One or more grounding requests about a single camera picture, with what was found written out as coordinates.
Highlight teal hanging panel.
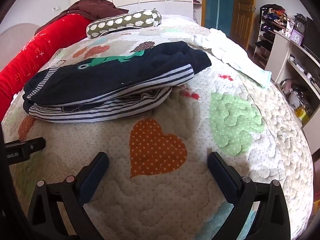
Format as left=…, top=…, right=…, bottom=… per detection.
left=205, top=0, right=234, bottom=38

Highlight brown blanket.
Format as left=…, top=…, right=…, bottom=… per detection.
left=35, top=0, right=129, bottom=34

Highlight quilted heart-print bedspread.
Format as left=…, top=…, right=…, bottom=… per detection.
left=1, top=15, right=314, bottom=240

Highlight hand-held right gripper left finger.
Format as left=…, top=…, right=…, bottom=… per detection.
left=26, top=151, right=109, bottom=240

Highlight cluttered shoe rack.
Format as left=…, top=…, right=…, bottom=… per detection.
left=253, top=4, right=294, bottom=68

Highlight purple alarm clock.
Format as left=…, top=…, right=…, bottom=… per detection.
left=290, top=30, right=304, bottom=46

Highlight yellow bottle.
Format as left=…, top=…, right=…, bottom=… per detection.
left=295, top=106, right=311, bottom=125

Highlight white folded cloth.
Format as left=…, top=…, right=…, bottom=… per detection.
left=191, top=28, right=272, bottom=88

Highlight wooden door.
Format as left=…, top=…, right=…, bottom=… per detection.
left=230, top=0, right=257, bottom=51

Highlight red bolster cushion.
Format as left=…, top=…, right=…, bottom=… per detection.
left=0, top=15, right=92, bottom=123

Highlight white shelf unit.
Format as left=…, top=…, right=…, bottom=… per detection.
left=265, top=29, right=320, bottom=161

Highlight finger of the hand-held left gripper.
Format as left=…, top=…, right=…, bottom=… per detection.
left=4, top=137, right=47, bottom=166

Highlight navy striped pants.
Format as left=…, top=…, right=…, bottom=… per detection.
left=22, top=41, right=212, bottom=123

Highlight beige headboard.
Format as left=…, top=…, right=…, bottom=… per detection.
left=0, top=23, right=42, bottom=47

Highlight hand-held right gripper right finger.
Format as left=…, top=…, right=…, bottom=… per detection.
left=207, top=151, right=292, bottom=240

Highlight black ornate clock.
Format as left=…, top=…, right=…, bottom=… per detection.
left=294, top=14, right=308, bottom=34

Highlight green hedgehog-print pillow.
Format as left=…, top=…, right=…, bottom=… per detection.
left=86, top=9, right=162, bottom=39

